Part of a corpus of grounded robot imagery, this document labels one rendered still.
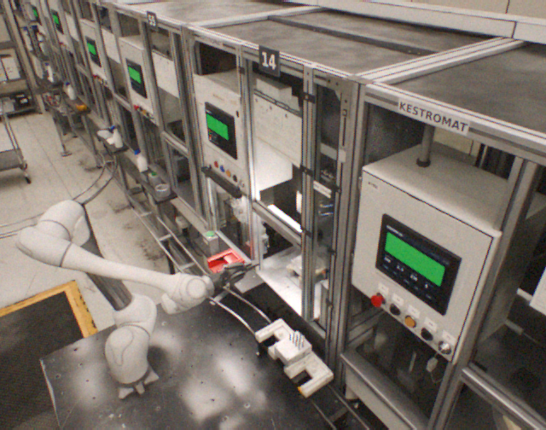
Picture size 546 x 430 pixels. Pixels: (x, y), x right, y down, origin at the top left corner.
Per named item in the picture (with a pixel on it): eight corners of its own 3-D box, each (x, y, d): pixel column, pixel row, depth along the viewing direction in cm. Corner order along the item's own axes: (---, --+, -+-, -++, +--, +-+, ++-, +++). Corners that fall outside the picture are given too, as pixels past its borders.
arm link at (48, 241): (63, 252, 151) (78, 229, 163) (10, 233, 147) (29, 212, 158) (56, 276, 158) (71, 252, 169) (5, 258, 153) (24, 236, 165)
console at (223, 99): (200, 164, 221) (188, 75, 195) (246, 148, 234) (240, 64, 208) (242, 197, 192) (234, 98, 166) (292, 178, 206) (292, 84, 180)
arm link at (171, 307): (200, 303, 178) (207, 299, 167) (165, 320, 171) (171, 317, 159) (189, 280, 179) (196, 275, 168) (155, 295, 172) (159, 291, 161)
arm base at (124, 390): (124, 408, 183) (120, 400, 180) (107, 372, 198) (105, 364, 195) (163, 386, 191) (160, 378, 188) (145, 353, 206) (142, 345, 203)
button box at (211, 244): (204, 250, 234) (201, 233, 228) (216, 245, 238) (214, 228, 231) (211, 258, 229) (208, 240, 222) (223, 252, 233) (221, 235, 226)
